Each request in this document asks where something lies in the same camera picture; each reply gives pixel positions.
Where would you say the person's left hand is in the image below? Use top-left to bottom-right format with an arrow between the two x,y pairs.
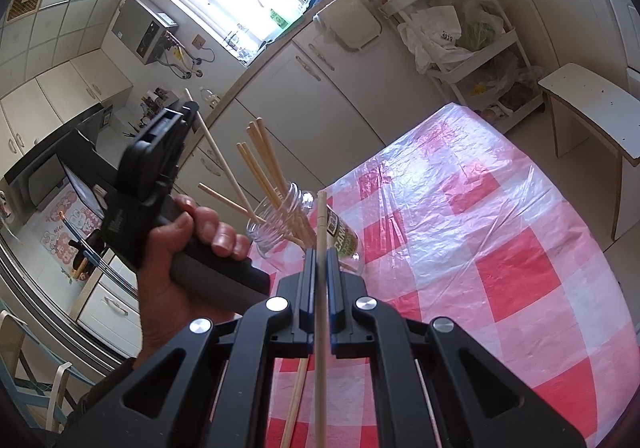
134,195 -> 250,367

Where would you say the utensil rack with knives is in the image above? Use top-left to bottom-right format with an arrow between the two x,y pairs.
122,88 -> 178,138

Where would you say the black range hood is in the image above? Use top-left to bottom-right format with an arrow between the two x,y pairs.
2,104 -> 113,213

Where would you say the clear plastic bottle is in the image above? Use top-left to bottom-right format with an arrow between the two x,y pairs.
200,88 -> 221,110

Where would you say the clear glass jar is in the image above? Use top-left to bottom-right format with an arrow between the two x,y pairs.
246,182 -> 364,275

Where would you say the red checkered tablecloth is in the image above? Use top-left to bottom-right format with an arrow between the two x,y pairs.
246,102 -> 637,448

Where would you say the blue white folding chair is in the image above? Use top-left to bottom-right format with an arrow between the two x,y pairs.
1,309 -> 93,433

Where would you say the green dish soap bottle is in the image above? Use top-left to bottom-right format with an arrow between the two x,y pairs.
269,8 -> 291,29

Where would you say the white hanging cutting board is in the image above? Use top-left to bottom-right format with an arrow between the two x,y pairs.
314,0 -> 382,52

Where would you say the small white stool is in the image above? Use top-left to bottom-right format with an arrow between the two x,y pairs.
538,63 -> 639,240

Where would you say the white plastic bag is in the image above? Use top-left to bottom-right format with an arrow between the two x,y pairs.
397,5 -> 472,75

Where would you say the white rolling storage cart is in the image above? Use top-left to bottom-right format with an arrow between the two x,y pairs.
368,0 -> 544,133

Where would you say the blue handled mop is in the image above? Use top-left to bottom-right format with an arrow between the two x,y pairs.
58,212 -> 138,298

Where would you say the wall gas water heater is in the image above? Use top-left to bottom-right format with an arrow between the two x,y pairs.
112,0 -> 179,65

